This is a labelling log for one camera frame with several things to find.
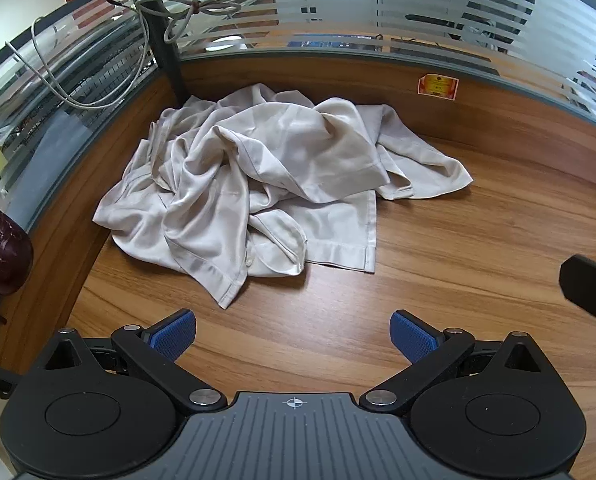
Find red yellow sticker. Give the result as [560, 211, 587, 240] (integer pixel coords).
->
[417, 74, 460, 101]

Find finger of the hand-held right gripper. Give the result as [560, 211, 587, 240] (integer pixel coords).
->
[559, 254, 596, 334]

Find dark red vase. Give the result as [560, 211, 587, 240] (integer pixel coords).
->
[0, 196, 34, 296]

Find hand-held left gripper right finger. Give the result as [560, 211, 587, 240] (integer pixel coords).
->
[359, 310, 554, 416]

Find black partition post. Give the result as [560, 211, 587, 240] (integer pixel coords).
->
[136, 0, 185, 107]

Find beige button shirt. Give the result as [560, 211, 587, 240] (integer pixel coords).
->
[92, 92, 309, 311]

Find striped frosted glass partition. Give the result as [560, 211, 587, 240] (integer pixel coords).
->
[0, 7, 159, 241]
[154, 0, 596, 137]

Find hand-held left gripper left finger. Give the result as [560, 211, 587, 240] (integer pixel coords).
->
[42, 309, 227, 415]

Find white collared shirt black label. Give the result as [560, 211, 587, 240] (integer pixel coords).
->
[217, 85, 475, 275]

